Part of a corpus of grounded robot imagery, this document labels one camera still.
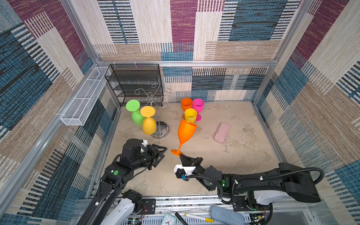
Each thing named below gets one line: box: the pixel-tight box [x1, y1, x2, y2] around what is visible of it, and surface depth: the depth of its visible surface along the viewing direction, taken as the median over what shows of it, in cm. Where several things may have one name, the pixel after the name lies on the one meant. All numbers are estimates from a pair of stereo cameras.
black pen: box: [174, 211, 189, 225], surface depth 71 cm
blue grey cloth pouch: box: [210, 205, 245, 225], surface depth 70 cm
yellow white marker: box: [184, 213, 214, 224], surface depth 71 cm
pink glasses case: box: [214, 122, 231, 144], surface depth 101 cm
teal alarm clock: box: [160, 212, 178, 225], surface depth 70 cm
